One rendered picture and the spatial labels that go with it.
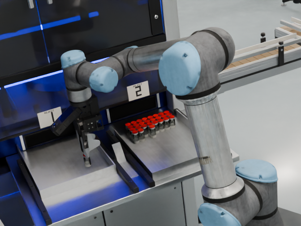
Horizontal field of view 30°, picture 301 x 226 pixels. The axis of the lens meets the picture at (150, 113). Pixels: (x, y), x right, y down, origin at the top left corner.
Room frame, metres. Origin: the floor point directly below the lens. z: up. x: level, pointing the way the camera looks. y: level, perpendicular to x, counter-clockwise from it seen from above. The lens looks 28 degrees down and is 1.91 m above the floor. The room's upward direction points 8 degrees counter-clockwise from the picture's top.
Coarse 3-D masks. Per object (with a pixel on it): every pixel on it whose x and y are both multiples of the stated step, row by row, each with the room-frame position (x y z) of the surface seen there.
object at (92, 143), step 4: (88, 136) 1.59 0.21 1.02; (88, 140) 1.59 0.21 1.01; (92, 140) 1.59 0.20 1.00; (96, 140) 1.60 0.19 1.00; (88, 144) 1.59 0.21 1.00; (92, 144) 1.59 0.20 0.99; (96, 144) 1.60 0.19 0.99; (88, 148) 1.58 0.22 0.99; (92, 148) 1.59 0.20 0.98; (84, 152) 1.58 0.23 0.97; (88, 152) 1.58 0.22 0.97; (88, 156) 1.59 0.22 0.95
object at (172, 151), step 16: (176, 112) 1.90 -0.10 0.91; (176, 128) 1.82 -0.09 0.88; (128, 144) 1.69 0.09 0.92; (144, 144) 1.73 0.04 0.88; (160, 144) 1.72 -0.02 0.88; (176, 144) 1.70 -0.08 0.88; (192, 144) 1.69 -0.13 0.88; (144, 160) 1.63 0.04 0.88; (160, 160) 1.61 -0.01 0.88; (176, 160) 1.60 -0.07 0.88; (192, 160) 1.54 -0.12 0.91; (160, 176) 1.50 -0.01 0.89
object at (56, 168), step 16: (16, 144) 1.80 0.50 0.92; (48, 144) 1.82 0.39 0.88; (64, 144) 1.81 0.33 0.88; (32, 160) 1.73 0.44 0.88; (48, 160) 1.71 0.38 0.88; (64, 160) 1.70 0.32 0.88; (80, 160) 1.68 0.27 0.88; (96, 160) 1.67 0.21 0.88; (32, 176) 1.57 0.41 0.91; (48, 176) 1.61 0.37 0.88; (64, 176) 1.59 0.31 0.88; (80, 176) 1.53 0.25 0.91; (96, 176) 1.55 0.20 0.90; (48, 192) 1.49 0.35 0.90
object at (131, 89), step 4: (136, 84) 1.89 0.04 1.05; (140, 84) 1.89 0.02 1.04; (144, 84) 1.90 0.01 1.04; (128, 88) 1.88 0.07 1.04; (132, 88) 1.88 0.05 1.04; (136, 88) 1.89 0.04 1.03; (144, 88) 1.90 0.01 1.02; (148, 88) 1.90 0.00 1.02; (128, 92) 1.87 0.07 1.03; (132, 92) 1.88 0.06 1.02; (140, 92) 1.89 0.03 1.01; (144, 92) 1.90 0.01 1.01; (148, 92) 1.90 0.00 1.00; (128, 96) 1.87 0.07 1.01; (132, 96) 1.88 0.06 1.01; (136, 96) 1.89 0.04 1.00; (140, 96) 1.89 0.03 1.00; (144, 96) 1.90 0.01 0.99
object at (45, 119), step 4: (56, 108) 1.78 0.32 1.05; (60, 108) 1.78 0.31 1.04; (44, 112) 1.76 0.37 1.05; (48, 112) 1.77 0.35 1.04; (52, 112) 1.77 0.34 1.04; (56, 112) 1.78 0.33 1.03; (60, 112) 1.78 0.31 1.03; (40, 116) 1.76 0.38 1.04; (44, 116) 1.76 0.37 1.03; (48, 116) 1.77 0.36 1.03; (56, 116) 1.78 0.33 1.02; (40, 120) 1.75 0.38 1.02; (44, 120) 1.76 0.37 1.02; (48, 120) 1.76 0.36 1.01; (40, 124) 1.75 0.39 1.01; (44, 124) 1.76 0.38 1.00; (48, 124) 1.76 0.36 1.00
